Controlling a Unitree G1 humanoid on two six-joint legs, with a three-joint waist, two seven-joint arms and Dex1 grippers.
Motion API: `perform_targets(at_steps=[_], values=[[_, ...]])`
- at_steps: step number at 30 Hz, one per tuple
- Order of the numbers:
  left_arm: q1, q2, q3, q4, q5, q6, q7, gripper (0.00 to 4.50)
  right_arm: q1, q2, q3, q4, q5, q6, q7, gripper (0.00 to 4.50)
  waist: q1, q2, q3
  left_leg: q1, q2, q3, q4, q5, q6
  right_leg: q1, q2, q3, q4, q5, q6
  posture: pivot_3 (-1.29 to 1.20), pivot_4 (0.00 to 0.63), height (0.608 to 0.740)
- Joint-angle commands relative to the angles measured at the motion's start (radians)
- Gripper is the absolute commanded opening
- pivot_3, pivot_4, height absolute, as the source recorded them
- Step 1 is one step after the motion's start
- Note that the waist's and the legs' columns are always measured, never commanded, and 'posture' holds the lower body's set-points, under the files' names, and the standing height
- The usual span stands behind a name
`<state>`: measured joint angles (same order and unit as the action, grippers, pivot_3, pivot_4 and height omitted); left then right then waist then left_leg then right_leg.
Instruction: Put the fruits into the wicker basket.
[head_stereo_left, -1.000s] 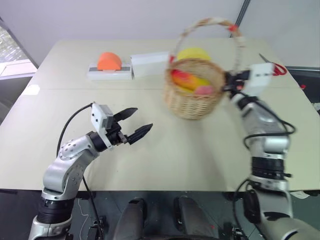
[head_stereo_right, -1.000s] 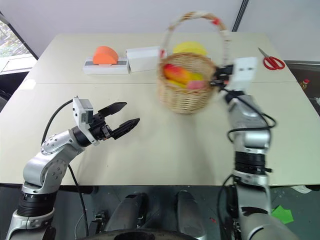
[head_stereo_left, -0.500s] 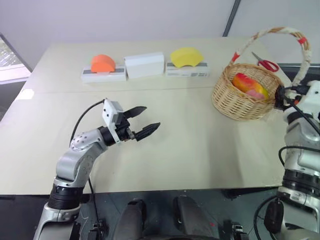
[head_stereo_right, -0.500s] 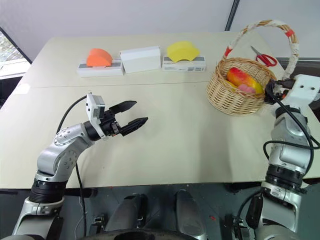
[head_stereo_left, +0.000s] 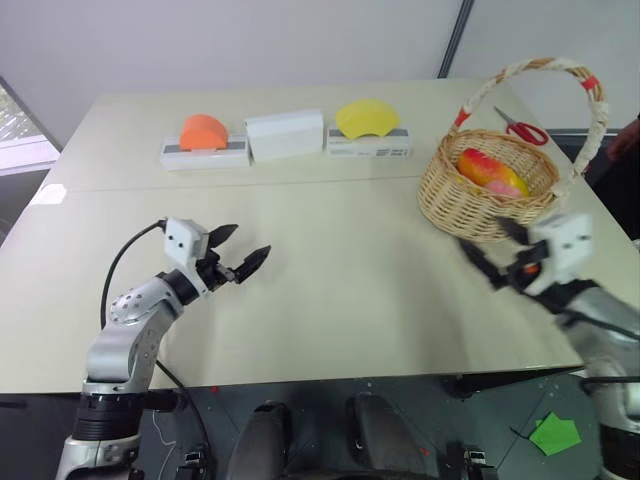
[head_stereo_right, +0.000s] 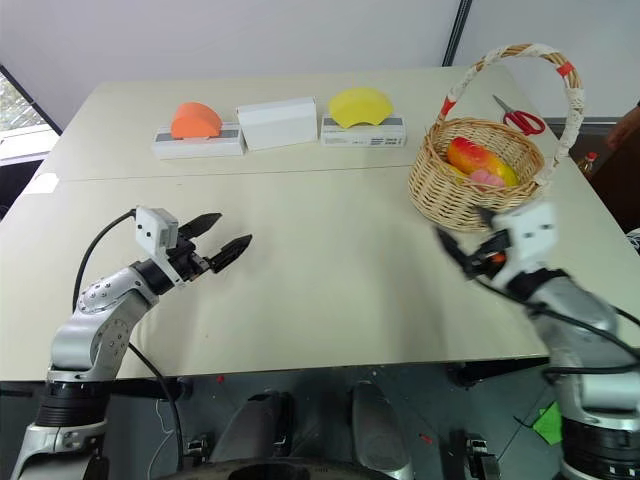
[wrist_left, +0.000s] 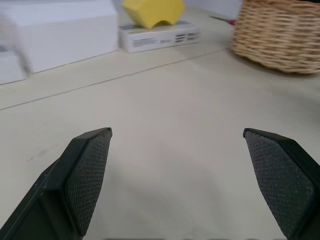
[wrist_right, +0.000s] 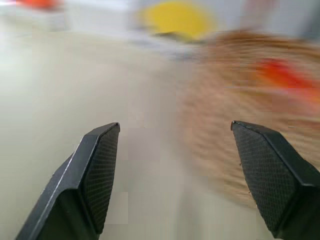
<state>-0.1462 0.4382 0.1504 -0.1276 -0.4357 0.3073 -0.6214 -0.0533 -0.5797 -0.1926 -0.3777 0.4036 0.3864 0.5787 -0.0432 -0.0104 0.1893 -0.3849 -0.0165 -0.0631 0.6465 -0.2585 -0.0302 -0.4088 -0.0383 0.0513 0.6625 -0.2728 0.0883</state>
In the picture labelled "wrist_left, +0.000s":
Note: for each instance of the yellow foam block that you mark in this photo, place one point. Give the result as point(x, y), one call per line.
point(153, 11)

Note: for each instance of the small white box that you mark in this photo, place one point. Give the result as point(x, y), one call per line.
point(10, 66)

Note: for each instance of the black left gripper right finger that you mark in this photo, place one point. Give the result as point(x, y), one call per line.
point(282, 180)

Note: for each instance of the large white box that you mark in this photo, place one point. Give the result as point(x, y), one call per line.
point(62, 32)

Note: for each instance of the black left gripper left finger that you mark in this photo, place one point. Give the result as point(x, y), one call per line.
point(75, 180)

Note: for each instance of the flat white printed box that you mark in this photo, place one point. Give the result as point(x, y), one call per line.
point(157, 37)

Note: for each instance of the wicker basket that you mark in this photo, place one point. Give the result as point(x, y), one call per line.
point(277, 35)

